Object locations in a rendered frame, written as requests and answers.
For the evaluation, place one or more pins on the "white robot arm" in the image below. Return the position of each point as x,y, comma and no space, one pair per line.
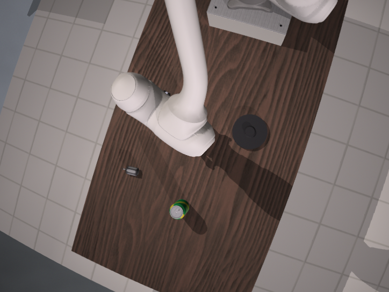
180,120

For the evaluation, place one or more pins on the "green and yellow drink can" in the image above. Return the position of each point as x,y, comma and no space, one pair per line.
179,209

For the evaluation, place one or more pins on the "black round disc with center stud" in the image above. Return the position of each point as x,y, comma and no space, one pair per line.
249,131

